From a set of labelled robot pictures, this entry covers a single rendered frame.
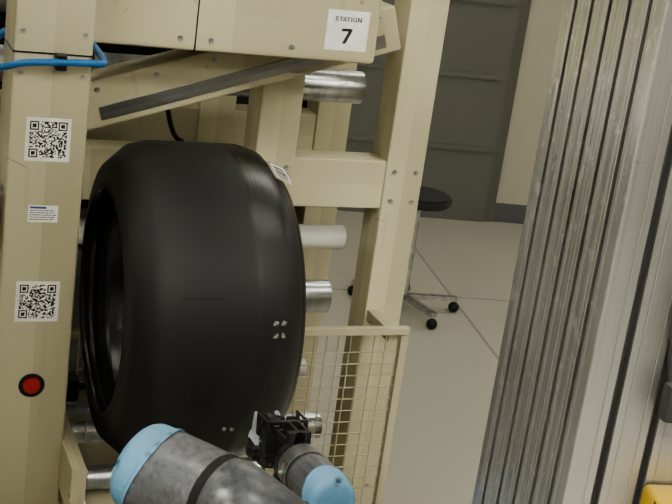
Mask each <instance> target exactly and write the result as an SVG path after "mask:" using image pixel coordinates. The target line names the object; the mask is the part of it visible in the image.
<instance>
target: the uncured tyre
mask: <svg viewBox="0 0 672 504"><path fill-rule="evenodd" d="M183 298H225V301H183ZM79 313H80V341H81V356H82V367H83V376H84V384H85V390H86V396H87V401H88V406H89V410H90V414H91V418H92V421H93V424H94V426H95V429H96V431H97V433H98V434H99V436H100V437H101V438H102V439H103V440H104V441H105V442H106V443H107V444H109V445H110V446H111V447H112V448H113V449H114V450H115V451H116V452H118V453H119V454H121V452H122V450H123V449H124V447H125V446H126V445H127V444H128V442H129V441H130V440H131V439H132V438H133V437H134V436H135V435H136V434H137V433H138V432H140V431H141V430H142V429H144V428H146V427H148V426H150V425H153V424H166V425H169V426H171V427H174V428H176V429H177V428H181V429H183V430H184V431H185V432H186V433H188V434H190V435H192V436H194V437H196V438H199V439H201V440H203V441H205V442H207V443H210V444H212V445H214V446H216V447H218V448H221V449H223V450H225V451H227V452H229V453H232V454H234V455H236V456H241V455H244V454H246V445H247V442H248V435H249V432H250V430H251V429H252V423H253V417H254V413H255V411H257V412H260V413H261V414H262V415H263V413H264V412H275V411H276V410H277V411H279V412H280V415H281V416H282V415H283V416H285V415H286V413H287V411H288V408H289V406H290V404H291V401H292V398H293V395H294V392H295V388H296V384H297V380H298V376H299V371H300V366H301V360H302V353H303V346H304V336H305V322H306V277H305V263H304V254H303V246H302V239H301V233H300V228H299V224H298V219H297V215H296V212H295V208H294V205H293V202H292V199H291V197H290V194H289V192H288V190H287V187H286V186H285V184H284V182H283V181H281V180H279V179H277V178H275V176H274V174H273V172H272V170H271V168H270V167H269V165H268V163H267V162H266V161H265V160H264V159H263V158H262V156H261V155H260V154H258V153H257V152H256V151H254V150H251V149H248V148H245V147H243V146H240V145H237V144H227V143H207V142H187V141H166V140H141V141H137V142H132V143H128V144H126V145H124V146H123V147H122V148H121V149H119V150H118V151H117V152H116V153H115V154H114V155H113V156H111V157H110V158H109V159H108V160H107V161H106V162H104V163H103V164H102V166H101V167H100V169H99V171H98V173H97V175H96V177H95V180H94V183H93V186H92V190H91V194H90V198H89V203H88V208H87V213H86V220H85V227H84V235H83V244H82V255H81V270H80V297H79ZM272 318H288V336H287V341H280V342H271V337H272ZM232 424H238V425H237V428H236V431H235V433H222V434H218V431H219V429H220V426H221V425H232Z"/></svg>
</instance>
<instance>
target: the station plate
mask: <svg viewBox="0 0 672 504"><path fill-rule="evenodd" d="M370 15H371V13H369V12H359V11H348V10H337V9H329V12H328V20H327V28H326V35H325V43H324V49H330V50H343V51H355V52H365V50H366V43H367V36H368V29H369V22H370Z"/></svg>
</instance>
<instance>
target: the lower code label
mask: <svg viewBox="0 0 672 504"><path fill-rule="evenodd" d="M59 293H60V281H16V296H15V313H14V322H39V321H57V320H58V307H59Z"/></svg>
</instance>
